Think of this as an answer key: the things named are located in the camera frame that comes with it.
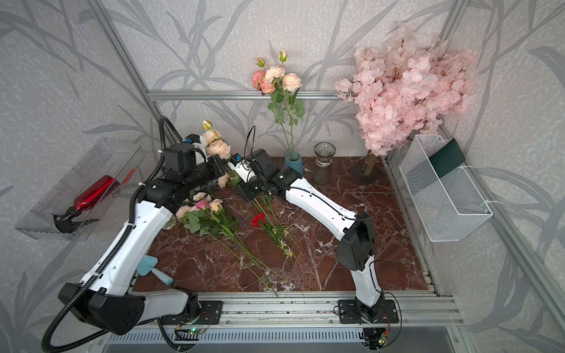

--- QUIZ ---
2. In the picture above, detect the peach single rose stem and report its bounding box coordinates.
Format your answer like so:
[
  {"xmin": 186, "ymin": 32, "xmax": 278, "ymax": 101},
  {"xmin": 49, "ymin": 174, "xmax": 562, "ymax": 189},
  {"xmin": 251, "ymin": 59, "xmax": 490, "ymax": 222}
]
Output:
[{"xmin": 202, "ymin": 121, "xmax": 241, "ymax": 188}]

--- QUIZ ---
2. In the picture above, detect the peach rose spray stem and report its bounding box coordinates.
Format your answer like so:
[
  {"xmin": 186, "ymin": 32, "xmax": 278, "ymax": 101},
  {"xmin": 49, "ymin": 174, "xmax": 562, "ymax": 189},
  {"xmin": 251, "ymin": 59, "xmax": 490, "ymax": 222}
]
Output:
[{"xmin": 259, "ymin": 50, "xmax": 305, "ymax": 152}]

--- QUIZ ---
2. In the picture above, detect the pink rose spray stem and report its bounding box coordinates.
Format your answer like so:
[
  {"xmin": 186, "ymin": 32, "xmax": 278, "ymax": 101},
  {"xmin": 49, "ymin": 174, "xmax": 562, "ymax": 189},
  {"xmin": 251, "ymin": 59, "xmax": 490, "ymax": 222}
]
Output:
[{"xmin": 252, "ymin": 57, "xmax": 300, "ymax": 151}]

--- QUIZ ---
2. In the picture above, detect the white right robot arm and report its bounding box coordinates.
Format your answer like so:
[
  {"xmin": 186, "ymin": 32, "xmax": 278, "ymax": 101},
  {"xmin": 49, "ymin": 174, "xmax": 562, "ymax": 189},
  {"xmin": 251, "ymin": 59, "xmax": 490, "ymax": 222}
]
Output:
[{"xmin": 228, "ymin": 149, "xmax": 402, "ymax": 324}]

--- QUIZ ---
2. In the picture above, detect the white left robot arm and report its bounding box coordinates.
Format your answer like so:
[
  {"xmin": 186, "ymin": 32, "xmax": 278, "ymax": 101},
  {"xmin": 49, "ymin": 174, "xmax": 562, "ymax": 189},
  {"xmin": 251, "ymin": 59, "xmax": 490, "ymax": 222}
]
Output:
[{"xmin": 41, "ymin": 140, "xmax": 225, "ymax": 352}]

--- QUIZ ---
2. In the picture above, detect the teal ceramic vase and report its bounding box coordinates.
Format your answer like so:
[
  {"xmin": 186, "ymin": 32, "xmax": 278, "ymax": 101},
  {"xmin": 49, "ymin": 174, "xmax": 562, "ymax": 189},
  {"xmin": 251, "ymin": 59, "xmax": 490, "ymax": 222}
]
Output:
[{"xmin": 285, "ymin": 151, "xmax": 303, "ymax": 175}]

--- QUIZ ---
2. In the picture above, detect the clear glass vase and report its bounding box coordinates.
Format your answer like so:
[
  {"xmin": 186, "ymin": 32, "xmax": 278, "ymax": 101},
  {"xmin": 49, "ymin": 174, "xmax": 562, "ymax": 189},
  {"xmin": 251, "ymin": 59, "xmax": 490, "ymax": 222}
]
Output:
[{"xmin": 313, "ymin": 142, "xmax": 336, "ymax": 185}]

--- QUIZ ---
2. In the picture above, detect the magenta rose bud stem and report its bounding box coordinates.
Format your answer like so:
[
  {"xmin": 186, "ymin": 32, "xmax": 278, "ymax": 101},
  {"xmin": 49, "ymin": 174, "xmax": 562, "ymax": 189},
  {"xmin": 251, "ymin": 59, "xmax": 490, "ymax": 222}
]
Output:
[{"xmin": 195, "ymin": 199, "xmax": 275, "ymax": 291}]

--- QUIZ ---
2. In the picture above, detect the red carnation stem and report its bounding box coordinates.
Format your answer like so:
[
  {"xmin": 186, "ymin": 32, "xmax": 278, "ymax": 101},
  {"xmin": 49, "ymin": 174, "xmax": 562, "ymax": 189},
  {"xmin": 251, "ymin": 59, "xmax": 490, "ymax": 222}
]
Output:
[{"xmin": 251, "ymin": 213, "xmax": 295, "ymax": 257}]

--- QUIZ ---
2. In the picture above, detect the pink white peony stem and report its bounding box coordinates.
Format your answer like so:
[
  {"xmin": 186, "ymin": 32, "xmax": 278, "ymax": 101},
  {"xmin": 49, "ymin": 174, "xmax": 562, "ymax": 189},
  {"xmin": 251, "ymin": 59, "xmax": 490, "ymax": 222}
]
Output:
[{"xmin": 163, "ymin": 192, "xmax": 223, "ymax": 234}]

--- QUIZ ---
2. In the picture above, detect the red spray bottle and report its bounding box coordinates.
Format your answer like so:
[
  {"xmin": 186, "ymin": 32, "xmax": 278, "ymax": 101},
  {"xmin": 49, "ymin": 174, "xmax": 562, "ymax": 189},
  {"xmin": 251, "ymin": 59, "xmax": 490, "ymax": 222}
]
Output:
[{"xmin": 53, "ymin": 175, "xmax": 121, "ymax": 233}]

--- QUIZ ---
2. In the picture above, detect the pink cherry blossom tree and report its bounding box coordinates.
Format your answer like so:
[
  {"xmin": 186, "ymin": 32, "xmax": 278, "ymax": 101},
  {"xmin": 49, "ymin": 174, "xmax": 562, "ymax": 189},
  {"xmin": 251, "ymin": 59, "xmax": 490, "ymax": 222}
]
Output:
[{"xmin": 335, "ymin": 23, "xmax": 478, "ymax": 184}]

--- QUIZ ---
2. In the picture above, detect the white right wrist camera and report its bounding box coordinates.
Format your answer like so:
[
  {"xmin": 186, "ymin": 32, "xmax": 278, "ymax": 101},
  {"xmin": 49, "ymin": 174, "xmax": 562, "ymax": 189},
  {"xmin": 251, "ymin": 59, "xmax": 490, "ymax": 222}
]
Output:
[{"xmin": 227, "ymin": 153, "xmax": 256, "ymax": 182}]

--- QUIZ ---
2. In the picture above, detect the teal handled scraper tool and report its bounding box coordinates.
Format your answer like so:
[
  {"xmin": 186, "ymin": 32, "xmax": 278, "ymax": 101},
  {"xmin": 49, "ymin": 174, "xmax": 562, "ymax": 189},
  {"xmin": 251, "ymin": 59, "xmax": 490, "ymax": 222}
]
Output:
[{"xmin": 136, "ymin": 255, "xmax": 174, "ymax": 285}]

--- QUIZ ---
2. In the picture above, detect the clear plastic wall bin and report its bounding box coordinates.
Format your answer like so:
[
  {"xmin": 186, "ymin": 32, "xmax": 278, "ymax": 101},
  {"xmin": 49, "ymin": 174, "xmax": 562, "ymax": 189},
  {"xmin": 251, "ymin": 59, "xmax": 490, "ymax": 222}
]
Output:
[{"xmin": 15, "ymin": 138, "xmax": 144, "ymax": 241}]

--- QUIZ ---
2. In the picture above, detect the white wire mesh basket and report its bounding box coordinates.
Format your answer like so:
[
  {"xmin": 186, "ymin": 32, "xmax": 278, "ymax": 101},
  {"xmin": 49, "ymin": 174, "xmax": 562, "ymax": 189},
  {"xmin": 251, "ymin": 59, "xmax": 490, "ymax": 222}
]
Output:
[{"xmin": 400, "ymin": 135, "xmax": 493, "ymax": 243}]

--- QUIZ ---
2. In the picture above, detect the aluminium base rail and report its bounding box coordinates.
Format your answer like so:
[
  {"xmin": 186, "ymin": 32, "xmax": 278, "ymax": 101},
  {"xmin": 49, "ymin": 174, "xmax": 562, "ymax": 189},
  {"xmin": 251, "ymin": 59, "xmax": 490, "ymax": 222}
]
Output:
[{"xmin": 94, "ymin": 290, "xmax": 464, "ymax": 329}]

